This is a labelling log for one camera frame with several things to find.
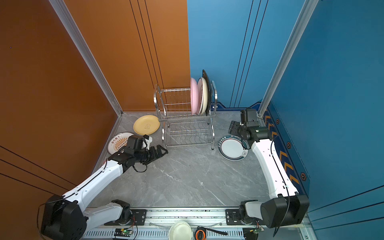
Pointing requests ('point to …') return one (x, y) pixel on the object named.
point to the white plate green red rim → (231, 148)
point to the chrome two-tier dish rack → (180, 127)
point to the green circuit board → (123, 232)
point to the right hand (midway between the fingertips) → (234, 128)
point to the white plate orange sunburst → (118, 141)
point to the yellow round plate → (146, 124)
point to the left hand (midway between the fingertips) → (163, 152)
